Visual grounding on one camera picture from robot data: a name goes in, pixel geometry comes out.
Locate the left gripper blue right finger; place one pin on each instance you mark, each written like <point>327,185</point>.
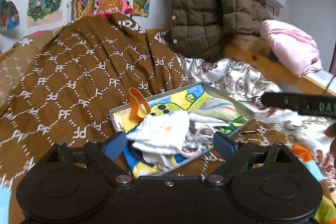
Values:
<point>225,146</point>

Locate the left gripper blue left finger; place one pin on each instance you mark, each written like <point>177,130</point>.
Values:
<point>114,146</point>

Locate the white textured baby cloth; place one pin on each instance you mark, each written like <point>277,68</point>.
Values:
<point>164,134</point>

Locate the grey drawstring pouch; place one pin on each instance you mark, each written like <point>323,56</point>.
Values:
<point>197,141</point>

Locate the striped knit garment yellow cuff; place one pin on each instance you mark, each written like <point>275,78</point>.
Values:
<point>218,108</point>

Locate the person's left hand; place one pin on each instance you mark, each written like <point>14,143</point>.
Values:
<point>331,132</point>

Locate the grey tray with drawing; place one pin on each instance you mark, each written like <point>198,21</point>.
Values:
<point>188,98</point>

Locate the pink folded blanket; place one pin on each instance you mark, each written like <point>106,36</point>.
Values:
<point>293,47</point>

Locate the white floral satin quilt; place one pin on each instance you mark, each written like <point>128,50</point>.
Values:
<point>246,84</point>

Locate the colourful striped brown quilt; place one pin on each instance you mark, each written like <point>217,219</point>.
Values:
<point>55,117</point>

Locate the brown quilted jacket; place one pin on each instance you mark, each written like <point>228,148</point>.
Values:
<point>202,28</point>

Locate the peeling colourful drawing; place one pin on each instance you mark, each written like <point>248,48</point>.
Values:
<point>9,16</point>

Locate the wooden bed frame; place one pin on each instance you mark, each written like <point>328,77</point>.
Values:
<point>273,71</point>

